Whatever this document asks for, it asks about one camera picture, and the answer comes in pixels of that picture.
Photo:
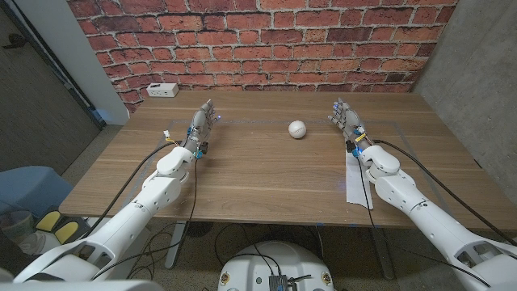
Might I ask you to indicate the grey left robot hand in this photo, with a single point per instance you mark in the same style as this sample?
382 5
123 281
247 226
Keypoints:
200 121

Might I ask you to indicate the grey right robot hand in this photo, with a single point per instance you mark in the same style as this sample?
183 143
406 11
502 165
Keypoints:
350 121

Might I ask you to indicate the white receipt paper strip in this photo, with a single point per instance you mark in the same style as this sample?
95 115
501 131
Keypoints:
355 190

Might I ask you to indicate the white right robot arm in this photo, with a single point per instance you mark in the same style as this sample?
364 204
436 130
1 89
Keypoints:
428 218

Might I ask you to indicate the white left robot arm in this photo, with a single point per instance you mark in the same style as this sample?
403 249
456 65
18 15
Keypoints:
133 214

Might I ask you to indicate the white power strip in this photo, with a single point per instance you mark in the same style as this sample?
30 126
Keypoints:
162 89

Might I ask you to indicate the white baseball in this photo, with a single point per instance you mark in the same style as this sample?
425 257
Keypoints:
297 129

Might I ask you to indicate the red brick printed backdrop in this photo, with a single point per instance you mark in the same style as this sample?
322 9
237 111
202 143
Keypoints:
262 44

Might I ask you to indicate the grey metal table leg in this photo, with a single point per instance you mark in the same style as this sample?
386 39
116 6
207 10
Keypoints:
383 254
176 246

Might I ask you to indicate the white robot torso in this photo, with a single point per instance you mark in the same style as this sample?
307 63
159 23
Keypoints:
278 260

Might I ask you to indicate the yellow pad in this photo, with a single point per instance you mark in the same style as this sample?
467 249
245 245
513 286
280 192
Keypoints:
48 220
66 232

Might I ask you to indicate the small grey torso box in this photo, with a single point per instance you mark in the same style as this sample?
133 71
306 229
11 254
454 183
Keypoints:
278 283

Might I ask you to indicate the blue upholstered seat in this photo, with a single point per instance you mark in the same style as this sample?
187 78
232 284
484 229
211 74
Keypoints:
32 188

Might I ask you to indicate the pale plastic bucket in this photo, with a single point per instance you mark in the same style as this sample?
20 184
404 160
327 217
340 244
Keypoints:
16 226

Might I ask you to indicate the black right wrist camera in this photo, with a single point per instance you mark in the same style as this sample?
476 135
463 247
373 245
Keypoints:
350 146

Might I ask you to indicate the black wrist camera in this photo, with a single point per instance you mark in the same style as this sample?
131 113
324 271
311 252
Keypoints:
350 146
204 148

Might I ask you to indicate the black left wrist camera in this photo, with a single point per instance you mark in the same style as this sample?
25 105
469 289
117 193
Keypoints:
204 148

